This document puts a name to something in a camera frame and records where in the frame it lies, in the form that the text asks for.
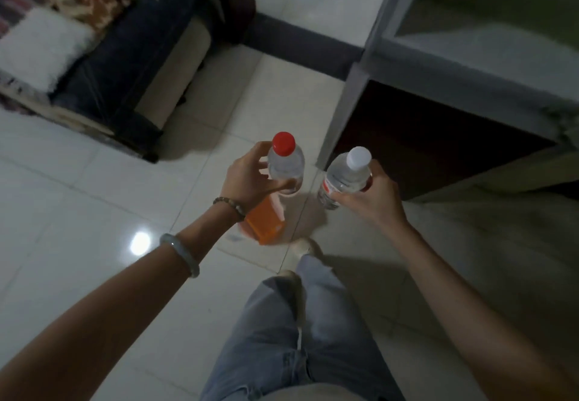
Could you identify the person's right hand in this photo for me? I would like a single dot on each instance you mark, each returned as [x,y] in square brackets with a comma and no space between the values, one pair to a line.
[380,204]

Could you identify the person's left hand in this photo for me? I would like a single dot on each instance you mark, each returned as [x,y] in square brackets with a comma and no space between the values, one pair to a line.
[244,183]

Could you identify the person's right thumb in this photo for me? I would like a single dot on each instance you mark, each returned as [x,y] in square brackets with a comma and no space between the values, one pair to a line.
[349,196]

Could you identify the person's left thumb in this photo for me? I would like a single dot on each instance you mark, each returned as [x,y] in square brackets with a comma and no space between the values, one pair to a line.
[282,186]

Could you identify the white-capped clear water bottle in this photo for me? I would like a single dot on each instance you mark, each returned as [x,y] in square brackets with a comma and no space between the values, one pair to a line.
[346,177]

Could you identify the red-capped bottle with orange label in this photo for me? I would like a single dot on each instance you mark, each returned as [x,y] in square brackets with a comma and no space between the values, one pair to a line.
[286,165]

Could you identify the person's right forearm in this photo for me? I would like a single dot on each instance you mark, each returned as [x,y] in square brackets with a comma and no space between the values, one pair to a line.
[461,314]

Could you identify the person's left forearm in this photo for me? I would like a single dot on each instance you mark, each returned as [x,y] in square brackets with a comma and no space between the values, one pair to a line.
[113,305]

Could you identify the white shoe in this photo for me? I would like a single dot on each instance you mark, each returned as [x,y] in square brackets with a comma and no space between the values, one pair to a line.
[302,248]

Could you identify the pale green jade bangle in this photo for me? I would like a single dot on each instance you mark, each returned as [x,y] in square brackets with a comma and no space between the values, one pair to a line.
[184,253]

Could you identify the light blue jeans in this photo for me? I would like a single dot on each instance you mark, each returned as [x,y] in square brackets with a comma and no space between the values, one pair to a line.
[312,346]

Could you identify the grey cabinet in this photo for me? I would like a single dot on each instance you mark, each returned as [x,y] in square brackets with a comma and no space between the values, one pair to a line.
[452,70]

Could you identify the dark sofa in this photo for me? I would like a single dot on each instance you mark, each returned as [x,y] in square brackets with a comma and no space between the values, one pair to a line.
[135,52]

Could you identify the white fluffy pillow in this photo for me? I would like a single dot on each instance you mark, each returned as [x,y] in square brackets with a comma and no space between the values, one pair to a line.
[43,45]

